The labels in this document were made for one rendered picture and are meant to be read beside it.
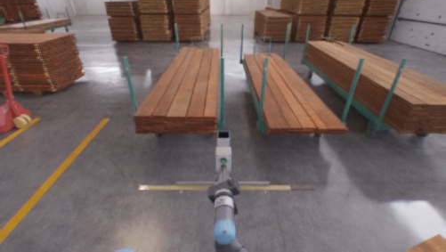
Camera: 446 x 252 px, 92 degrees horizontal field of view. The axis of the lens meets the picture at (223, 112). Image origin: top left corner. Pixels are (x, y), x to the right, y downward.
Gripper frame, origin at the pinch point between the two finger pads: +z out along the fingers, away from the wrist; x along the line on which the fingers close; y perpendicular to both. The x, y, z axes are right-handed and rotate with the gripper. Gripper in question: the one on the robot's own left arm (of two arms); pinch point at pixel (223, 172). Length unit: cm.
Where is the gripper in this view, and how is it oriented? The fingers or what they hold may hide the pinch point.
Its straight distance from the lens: 104.2
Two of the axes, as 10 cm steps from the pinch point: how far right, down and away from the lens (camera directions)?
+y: -4.5, -7.8, -4.3
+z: -0.1, -4.8, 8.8
